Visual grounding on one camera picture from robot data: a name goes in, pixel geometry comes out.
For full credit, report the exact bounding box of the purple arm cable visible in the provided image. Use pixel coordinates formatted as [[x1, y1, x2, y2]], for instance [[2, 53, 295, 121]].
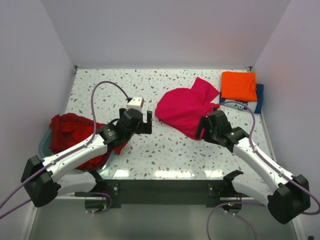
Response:
[[0, 80, 133, 218], [217, 100, 320, 216]]

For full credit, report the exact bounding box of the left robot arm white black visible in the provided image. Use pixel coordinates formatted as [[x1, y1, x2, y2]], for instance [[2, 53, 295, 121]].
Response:
[[21, 108, 153, 208]]

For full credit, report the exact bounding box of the black metal base frame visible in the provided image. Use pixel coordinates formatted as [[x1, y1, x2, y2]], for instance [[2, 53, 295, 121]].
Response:
[[76, 179, 241, 212]]

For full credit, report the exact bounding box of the red t shirt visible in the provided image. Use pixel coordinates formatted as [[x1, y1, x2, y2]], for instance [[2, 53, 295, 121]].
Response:
[[49, 113, 128, 171]]

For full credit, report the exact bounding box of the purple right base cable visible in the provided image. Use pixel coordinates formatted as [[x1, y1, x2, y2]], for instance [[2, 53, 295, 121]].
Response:
[[206, 202, 266, 240]]

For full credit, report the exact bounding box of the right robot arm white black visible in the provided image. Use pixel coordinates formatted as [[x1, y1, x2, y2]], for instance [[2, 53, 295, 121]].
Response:
[[195, 110, 311, 224]]

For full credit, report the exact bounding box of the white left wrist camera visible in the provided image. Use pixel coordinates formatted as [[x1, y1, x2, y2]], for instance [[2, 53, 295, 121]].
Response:
[[126, 96, 145, 112]]

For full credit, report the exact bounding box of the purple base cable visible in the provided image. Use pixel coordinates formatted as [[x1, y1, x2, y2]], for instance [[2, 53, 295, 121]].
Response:
[[206, 202, 266, 240], [86, 192, 113, 215]]

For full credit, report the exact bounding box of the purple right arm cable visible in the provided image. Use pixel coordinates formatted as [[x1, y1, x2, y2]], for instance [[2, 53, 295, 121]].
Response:
[[217, 100, 320, 216]]

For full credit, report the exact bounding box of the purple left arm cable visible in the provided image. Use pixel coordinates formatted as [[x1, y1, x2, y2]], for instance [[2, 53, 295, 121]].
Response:
[[0, 80, 133, 218]]

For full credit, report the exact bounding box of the orange folded t shirt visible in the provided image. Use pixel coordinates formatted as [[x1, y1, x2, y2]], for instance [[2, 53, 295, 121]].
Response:
[[220, 71, 258, 102]]

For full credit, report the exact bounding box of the pink t shirt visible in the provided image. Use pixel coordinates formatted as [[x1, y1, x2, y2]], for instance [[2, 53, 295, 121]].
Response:
[[154, 77, 220, 140]]

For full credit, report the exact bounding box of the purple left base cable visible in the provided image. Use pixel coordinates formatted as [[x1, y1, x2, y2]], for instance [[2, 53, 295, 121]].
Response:
[[86, 192, 113, 215]]

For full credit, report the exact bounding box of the teal plastic basket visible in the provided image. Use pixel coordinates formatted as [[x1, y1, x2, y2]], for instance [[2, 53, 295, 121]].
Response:
[[38, 127, 116, 174]]

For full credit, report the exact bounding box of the blue grey cartoon t shirt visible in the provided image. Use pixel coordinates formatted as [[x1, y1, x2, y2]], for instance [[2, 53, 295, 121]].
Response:
[[219, 83, 264, 114]]

